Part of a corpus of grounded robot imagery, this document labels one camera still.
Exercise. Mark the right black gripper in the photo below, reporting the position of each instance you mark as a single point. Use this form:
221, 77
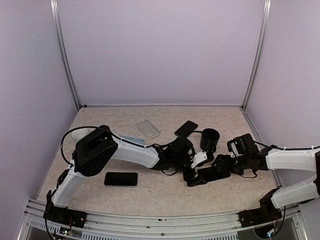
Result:
220, 159

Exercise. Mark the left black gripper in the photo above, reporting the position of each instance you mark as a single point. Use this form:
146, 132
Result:
188, 178

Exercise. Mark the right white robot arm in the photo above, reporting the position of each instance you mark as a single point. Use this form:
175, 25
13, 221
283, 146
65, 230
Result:
298, 170

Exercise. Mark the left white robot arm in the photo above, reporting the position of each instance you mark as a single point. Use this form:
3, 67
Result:
97, 148

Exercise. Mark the black phone near mug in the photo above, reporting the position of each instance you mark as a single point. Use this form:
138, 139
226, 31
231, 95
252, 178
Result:
186, 129

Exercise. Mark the clear white phone case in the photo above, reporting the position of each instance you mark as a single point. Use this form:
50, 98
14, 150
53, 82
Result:
148, 129

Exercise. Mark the light blue phone case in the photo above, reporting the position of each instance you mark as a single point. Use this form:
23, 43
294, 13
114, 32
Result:
132, 139

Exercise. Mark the black phone front table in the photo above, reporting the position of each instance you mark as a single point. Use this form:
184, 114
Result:
121, 179

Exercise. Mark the dark green mug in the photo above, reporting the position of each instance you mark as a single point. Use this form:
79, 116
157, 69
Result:
209, 140

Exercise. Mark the white paper cup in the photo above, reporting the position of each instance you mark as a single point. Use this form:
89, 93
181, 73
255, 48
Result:
79, 134

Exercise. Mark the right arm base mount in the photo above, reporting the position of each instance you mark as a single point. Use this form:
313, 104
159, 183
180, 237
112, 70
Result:
263, 214

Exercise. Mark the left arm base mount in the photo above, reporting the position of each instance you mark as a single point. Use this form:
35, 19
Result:
66, 216

